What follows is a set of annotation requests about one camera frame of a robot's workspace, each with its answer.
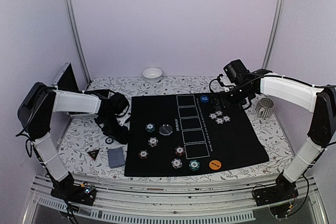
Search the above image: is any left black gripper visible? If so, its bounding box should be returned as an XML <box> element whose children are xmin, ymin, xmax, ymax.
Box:
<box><xmin>100</xmin><ymin>114</ymin><xmax>131</xmax><ymax>145</ymax></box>

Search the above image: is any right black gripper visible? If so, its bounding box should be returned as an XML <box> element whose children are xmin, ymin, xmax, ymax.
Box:
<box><xmin>213</xmin><ymin>83</ymin><xmax>253</xmax><ymax>111</ymax></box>

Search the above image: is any white chip cluster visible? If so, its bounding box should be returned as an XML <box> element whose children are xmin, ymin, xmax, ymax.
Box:
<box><xmin>215</xmin><ymin>118</ymin><xmax>224</xmax><ymax>124</ymax></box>
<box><xmin>215</xmin><ymin>111</ymin><xmax>223</xmax><ymax>116</ymax></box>
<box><xmin>223</xmin><ymin>116</ymin><xmax>230</xmax><ymax>122</ymax></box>

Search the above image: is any green poker chip stack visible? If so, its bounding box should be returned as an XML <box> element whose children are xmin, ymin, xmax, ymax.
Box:
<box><xmin>105</xmin><ymin>137</ymin><xmax>114</xmax><ymax>144</ymax></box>

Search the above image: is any blue small blind button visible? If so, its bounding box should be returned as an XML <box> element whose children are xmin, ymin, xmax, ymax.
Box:
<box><xmin>199</xmin><ymin>95</ymin><xmax>209</xmax><ymax>103</ymax></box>

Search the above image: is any red chip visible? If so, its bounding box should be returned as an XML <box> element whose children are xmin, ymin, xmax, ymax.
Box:
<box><xmin>175</xmin><ymin>146</ymin><xmax>185</xmax><ymax>156</ymax></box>
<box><xmin>139</xmin><ymin>150</ymin><xmax>149</xmax><ymax>159</ymax></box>

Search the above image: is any clear dealer button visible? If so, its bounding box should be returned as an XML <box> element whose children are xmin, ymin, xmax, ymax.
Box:
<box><xmin>159</xmin><ymin>124</ymin><xmax>173</xmax><ymax>136</ymax></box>

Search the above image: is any orange big blind button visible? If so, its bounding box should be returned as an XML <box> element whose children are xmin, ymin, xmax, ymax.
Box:
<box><xmin>209</xmin><ymin>159</ymin><xmax>222</xmax><ymax>170</ymax></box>

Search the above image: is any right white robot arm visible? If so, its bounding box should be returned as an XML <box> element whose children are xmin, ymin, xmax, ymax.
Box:
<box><xmin>209</xmin><ymin>59</ymin><xmax>335</xmax><ymax>201</ymax></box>

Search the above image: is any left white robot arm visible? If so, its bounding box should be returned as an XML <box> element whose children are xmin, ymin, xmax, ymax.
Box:
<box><xmin>17</xmin><ymin>82</ymin><xmax>130</xmax><ymax>200</ymax></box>

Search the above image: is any white ribbed cup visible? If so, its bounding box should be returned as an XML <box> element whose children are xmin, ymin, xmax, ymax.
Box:
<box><xmin>255</xmin><ymin>98</ymin><xmax>275</xmax><ymax>119</ymax></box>

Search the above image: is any white ceramic bowl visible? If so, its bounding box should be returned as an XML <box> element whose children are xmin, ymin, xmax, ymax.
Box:
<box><xmin>142</xmin><ymin>68</ymin><xmax>163</xmax><ymax>83</ymax></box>

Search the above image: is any black triangular marker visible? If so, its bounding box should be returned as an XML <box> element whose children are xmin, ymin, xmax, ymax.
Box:
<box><xmin>87</xmin><ymin>149</ymin><xmax>100</xmax><ymax>161</ymax></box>

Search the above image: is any silver poker chip case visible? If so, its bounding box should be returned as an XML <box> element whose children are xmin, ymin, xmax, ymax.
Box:
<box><xmin>52</xmin><ymin>62</ymin><xmax>108</xmax><ymax>104</ymax></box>

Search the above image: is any blue card deck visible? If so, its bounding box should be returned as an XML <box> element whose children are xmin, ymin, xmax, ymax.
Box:
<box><xmin>108</xmin><ymin>147</ymin><xmax>125</xmax><ymax>168</ymax></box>

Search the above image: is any black poker mat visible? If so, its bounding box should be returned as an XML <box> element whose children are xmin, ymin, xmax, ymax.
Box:
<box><xmin>124</xmin><ymin>93</ymin><xmax>269</xmax><ymax>177</ymax></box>

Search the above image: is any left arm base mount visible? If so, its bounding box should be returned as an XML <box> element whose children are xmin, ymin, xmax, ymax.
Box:
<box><xmin>50</xmin><ymin>183</ymin><xmax>97</xmax><ymax>206</ymax></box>

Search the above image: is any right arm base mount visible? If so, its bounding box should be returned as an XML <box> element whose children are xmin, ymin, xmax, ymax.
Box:
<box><xmin>251</xmin><ymin>182</ymin><xmax>299</xmax><ymax>206</ymax></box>

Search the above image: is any right aluminium frame post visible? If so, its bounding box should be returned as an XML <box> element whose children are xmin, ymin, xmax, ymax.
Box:
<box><xmin>261</xmin><ymin>0</ymin><xmax>285</xmax><ymax>69</ymax></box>

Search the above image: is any aluminium frame post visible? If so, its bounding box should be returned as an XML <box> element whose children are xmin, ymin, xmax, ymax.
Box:
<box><xmin>261</xmin><ymin>0</ymin><xmax>285</xmax><ymax>69</ymax></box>
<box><xmin>65</xmin><ymin>0</ymin><xmax>91</xmax><ymax>84</ymax></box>

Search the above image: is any left aluminium frame post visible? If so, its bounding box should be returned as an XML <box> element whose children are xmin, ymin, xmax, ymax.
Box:
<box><xmin>65</xmin><ymin>0</ymin><xmax>91</xmax><ymax>84</ymax></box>

